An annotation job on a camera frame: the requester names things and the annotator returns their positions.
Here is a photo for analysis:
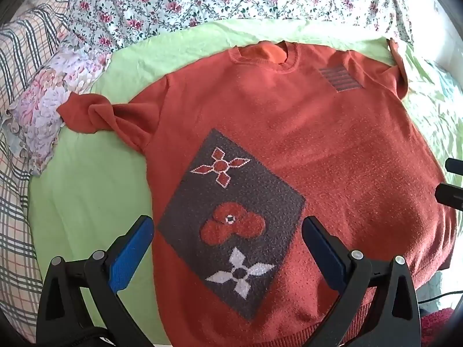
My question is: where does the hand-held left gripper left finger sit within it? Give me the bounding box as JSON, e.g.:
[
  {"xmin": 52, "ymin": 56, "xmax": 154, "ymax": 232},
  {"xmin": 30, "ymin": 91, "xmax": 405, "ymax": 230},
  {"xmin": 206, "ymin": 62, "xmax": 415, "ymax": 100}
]
[{"xmin": 36, "ymin": 215, "xmax": 156, "ymax": 347}]

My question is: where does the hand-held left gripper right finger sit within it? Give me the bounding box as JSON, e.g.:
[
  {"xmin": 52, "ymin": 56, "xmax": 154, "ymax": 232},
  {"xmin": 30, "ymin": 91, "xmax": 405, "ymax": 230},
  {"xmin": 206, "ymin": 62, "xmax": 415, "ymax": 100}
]
[{"xmin": 301, "ymin": 216, "xmax": 422, "ymax": 347}]

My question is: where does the orange knitted sweater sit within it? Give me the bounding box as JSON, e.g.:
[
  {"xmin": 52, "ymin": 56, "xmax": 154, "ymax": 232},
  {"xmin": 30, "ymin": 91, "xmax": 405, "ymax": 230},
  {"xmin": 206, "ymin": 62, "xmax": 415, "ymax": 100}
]
[{"xmin": 58, "ymin": 41, "xmax": 458, "ymax": 347}]

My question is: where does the green leaf print sheet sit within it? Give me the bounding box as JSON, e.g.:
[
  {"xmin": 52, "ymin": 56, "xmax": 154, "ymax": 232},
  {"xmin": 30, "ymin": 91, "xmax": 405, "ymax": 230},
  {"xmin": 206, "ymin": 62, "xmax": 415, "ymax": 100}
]
[{"xmin": 396, "ymin": 41, "xmax": 463, "ymax": 169}]

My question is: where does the light green bed sheet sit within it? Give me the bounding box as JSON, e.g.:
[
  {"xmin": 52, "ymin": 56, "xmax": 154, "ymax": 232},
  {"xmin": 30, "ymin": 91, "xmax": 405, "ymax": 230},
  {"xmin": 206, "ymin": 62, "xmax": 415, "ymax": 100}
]
[{"xmin": 27, "ymin": 18, "xmax": 463, "ymax": 346}]

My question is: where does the plaid blanket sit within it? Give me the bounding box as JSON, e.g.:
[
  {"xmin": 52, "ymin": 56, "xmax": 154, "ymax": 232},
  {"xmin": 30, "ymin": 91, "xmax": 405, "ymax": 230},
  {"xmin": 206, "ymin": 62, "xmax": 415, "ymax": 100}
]
[{"xmin": 0, "ymin": 0, "xmax": 73, "ymax": 344}]

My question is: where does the dark red cloth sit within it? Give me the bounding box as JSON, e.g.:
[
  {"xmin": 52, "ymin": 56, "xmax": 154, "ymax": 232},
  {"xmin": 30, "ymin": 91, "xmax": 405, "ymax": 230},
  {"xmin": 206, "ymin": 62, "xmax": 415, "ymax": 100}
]
[{"xmin": 420, "ymin": 307, "xmax": 457, "ymax": 347}]

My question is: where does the pastel floral pillow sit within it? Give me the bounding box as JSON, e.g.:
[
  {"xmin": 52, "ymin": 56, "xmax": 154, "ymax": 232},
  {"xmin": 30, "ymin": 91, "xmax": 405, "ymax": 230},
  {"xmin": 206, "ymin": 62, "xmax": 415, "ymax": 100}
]
[{"xmin": 7, "ymin": 49, "xmax": 113, "ymax": 178}]

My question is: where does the white pink floral quilt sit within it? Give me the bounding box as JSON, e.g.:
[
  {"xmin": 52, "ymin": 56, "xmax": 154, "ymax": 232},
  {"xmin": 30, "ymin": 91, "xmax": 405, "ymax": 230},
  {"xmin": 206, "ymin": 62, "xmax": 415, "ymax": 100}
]
[{"xmin": 61, "ymin": 0, "xmax": 416, "ymax": 58}]

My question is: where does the black cable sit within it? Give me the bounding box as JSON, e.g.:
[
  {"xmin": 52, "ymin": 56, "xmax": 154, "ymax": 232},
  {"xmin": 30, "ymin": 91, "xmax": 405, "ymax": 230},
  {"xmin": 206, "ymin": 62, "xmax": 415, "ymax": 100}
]
[{"xmin": 420, "ymin": 290, "xmax": 463, "ymax": 305}]

